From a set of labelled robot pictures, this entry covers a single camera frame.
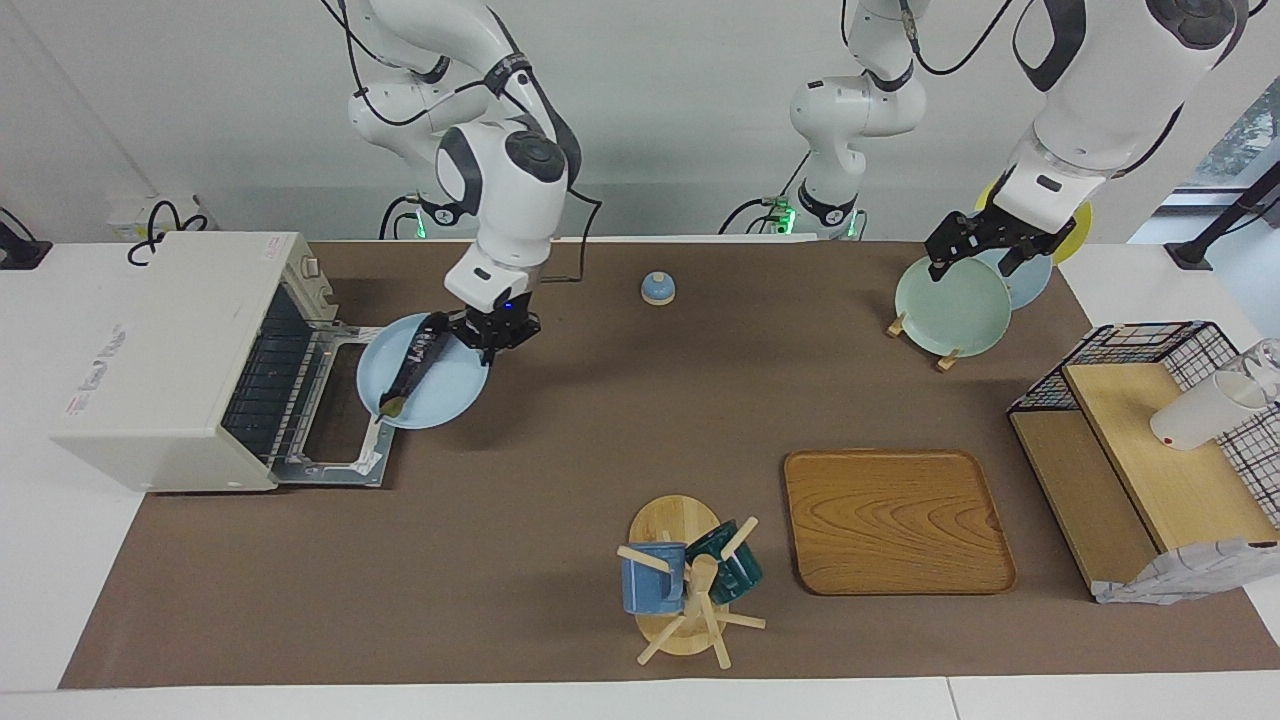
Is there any dark purple eggplant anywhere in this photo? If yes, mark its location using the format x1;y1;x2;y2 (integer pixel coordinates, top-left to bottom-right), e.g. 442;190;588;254
375;322;451;421

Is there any white toaster oven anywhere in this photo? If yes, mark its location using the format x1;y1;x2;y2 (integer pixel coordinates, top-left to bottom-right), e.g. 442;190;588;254
50;232;396;494

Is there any light blue racked plate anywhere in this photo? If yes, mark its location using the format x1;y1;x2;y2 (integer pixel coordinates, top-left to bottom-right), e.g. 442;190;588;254
975;240;1054;311

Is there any pale green plate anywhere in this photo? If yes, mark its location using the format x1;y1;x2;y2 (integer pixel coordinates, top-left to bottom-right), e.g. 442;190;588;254
894;252;1013;358

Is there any yellow plate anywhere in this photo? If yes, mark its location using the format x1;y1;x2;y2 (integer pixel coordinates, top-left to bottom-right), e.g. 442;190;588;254
975;180;1093;266

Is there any wooden plate rack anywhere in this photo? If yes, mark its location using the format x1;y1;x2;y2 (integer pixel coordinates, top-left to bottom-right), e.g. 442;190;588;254
885;312;963;373

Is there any brown table mat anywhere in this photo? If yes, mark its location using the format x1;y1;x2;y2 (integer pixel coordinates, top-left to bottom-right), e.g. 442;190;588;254
58;240;1280;691

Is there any white cup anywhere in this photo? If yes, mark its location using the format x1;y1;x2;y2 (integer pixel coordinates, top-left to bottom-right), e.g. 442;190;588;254
1149;370;1271;451

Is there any wooden mug tree stand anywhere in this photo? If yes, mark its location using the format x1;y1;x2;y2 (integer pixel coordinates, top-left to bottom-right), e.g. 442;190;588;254
615;495;768;669

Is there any wooden tray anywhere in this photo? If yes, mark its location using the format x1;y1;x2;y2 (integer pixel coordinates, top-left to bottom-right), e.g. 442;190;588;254
785;450;1018;597

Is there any wooden shelf box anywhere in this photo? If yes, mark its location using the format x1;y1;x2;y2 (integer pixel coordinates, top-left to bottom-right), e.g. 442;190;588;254
1010;362;1280;601

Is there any clear glass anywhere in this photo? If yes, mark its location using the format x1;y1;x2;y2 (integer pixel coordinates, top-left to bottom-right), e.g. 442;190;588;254
1240;338;1280;401

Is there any blue mug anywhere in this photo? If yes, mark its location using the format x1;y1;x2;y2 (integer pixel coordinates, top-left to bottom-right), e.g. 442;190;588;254
620;541;689;615

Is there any dark green mug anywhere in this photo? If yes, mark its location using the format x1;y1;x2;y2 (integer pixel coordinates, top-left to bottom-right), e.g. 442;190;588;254
685;520;764;604

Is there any grey white checked cloth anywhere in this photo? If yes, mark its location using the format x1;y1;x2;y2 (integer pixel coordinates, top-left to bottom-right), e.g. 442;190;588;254
1092;538;1280;606

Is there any black table clamp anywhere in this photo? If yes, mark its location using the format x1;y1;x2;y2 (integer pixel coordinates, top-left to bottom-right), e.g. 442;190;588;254
0;208;53;271

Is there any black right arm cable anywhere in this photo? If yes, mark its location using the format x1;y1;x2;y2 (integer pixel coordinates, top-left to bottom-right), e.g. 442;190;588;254
320;0;603;286

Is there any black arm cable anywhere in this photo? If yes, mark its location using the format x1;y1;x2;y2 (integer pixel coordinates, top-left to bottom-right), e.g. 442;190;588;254
320;0;603;286
840;0;1021;78

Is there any black right base cable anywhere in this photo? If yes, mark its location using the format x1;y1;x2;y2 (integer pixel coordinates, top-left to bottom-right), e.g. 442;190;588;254
378;192;421;241

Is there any black base cable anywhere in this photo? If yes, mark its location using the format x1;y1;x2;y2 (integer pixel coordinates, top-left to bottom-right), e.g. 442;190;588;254
378;192;421;241
718;150;811;236

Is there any black wire basket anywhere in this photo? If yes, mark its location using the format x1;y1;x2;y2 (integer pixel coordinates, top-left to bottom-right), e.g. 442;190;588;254
1008;321;1280;526

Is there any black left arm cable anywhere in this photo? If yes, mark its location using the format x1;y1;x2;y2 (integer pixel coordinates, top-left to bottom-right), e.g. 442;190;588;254
840;0;1021;78

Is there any black left base cable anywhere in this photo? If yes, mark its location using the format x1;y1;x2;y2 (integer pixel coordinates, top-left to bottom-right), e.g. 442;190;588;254
718;150;811;236

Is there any black oven power cord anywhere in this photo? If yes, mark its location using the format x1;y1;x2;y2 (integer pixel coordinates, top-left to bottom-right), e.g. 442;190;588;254
127;200;213;266

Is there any white wall socket box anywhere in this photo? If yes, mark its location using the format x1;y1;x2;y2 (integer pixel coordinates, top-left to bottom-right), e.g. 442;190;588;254
107;195;206;243

